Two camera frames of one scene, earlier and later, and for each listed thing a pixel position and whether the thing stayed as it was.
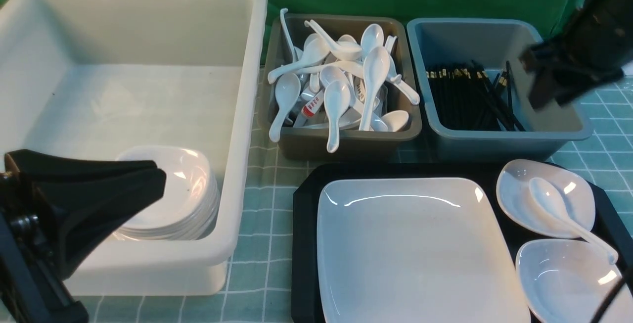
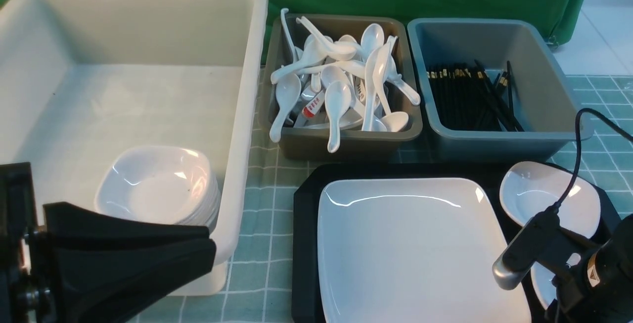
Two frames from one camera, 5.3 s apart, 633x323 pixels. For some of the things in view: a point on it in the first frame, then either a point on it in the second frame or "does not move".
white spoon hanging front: (337, 97) does not move
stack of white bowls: (191, 200) does not move
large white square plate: (415, 250) does not move
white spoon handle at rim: (282, 11) does not move
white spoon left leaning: (288, 90) does not move
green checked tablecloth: (258, 287) does not move
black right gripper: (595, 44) → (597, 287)
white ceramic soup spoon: (552, 203) → (394, 121)
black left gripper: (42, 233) → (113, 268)
